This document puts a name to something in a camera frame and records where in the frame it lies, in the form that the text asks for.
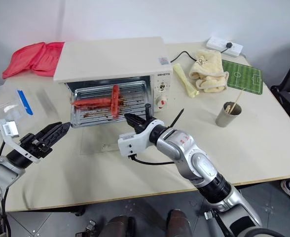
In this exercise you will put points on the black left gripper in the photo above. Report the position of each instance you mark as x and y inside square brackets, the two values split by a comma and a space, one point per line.
[34, 144]

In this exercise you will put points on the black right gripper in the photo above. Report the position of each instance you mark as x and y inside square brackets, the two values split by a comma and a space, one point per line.
[143, 126]

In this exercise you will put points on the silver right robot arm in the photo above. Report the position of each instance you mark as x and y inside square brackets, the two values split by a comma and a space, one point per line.
[196, 160]

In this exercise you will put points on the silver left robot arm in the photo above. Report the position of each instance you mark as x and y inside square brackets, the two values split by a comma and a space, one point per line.
[2, 169]

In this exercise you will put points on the short red sausage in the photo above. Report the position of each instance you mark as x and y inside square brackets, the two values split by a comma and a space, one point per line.
[115, 98]

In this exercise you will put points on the white oven timer knob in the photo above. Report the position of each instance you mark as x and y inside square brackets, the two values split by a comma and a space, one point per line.
[161, 102]

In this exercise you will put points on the glass oven door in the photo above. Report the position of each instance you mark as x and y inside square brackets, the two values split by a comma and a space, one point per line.
[95, 142]

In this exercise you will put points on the small oven temperature knob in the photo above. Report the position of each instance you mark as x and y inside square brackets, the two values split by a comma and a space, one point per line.
[162, 86]

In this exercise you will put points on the long red sausage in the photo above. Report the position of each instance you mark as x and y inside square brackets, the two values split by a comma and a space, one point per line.
[90, 102]

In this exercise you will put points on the white toaster oven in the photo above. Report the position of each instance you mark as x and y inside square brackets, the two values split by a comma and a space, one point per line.
[110, 56]

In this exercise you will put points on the black upright rod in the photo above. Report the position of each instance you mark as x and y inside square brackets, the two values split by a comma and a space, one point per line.
[148, 113]

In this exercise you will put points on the clear plastic box blue label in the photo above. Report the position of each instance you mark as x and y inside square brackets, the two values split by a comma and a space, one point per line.
[11, 108]

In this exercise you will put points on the pale yellow rolled bag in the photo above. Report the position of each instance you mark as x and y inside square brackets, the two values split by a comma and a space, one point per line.
[185, 80]

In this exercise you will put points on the red folded cloth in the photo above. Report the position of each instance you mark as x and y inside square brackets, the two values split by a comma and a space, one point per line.
[34, 59]

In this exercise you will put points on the black table caster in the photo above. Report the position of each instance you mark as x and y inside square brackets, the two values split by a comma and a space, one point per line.
[80, 211]

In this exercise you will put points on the yellow towel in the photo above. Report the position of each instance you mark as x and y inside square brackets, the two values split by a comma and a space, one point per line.
[209, 71]

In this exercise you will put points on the grey cup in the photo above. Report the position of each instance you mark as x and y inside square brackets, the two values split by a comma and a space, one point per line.
[227, 118]

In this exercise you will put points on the short wooden stick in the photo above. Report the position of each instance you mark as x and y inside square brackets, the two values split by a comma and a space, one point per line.
[228, 108]

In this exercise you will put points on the long wooden stick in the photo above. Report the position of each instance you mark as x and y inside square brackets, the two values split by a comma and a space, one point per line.
[237, 102]

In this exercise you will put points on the dark rounded brown shape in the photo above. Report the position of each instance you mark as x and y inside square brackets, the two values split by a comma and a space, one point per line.
[119, 227]
[180, 223]

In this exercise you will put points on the white power strip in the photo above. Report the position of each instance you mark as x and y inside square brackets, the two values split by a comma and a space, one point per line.
[221, 44]

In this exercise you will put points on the green soccer field board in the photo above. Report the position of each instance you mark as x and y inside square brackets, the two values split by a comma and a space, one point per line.
[243, 76]

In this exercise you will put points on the black power plug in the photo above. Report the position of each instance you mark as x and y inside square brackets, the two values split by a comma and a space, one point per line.
[229, 46]

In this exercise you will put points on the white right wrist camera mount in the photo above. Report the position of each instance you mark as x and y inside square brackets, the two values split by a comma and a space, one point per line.
[135, 143]

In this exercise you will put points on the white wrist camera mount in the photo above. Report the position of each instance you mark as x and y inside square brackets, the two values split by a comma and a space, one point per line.
[135, 143]
[14, 146]

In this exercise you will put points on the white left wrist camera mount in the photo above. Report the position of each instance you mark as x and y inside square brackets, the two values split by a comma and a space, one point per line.
[14, 146]

